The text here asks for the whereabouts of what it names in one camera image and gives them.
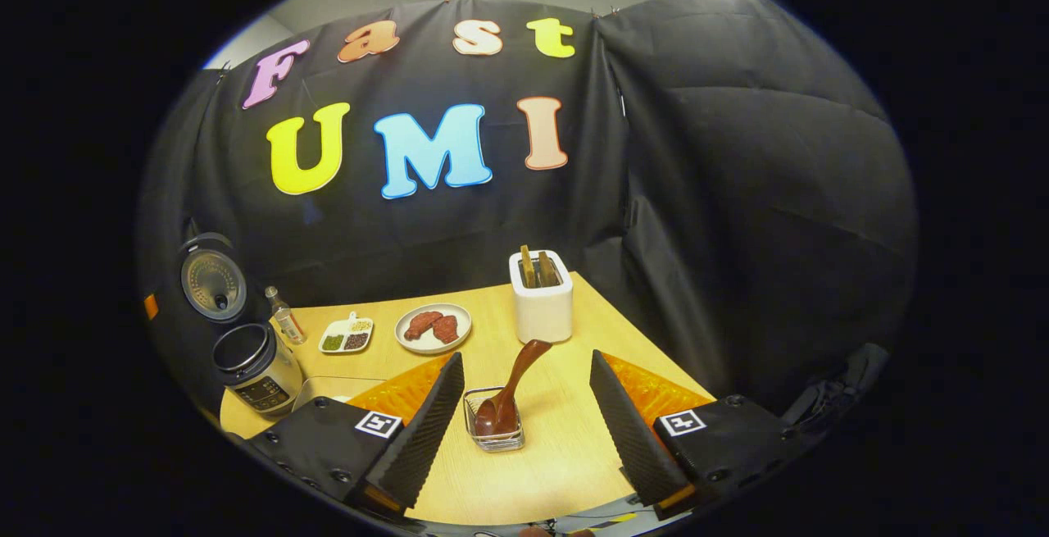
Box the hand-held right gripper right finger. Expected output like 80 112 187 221
588 348 800 521

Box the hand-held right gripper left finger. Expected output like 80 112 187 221
242 351 465 517

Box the dark brown wooden spoon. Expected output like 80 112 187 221
474 339 553 438

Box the dark grey rice cooker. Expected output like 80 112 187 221
176 231 306 417

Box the round white plate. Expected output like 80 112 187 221
394 303 473 356

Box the clear plastic container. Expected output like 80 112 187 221
291 375 386 415

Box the white divided bean dish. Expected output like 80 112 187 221
318 311 375 355

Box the small clear glass bottle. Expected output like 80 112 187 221
264 285 307 347

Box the metal wire basket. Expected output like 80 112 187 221
463 386 526 453

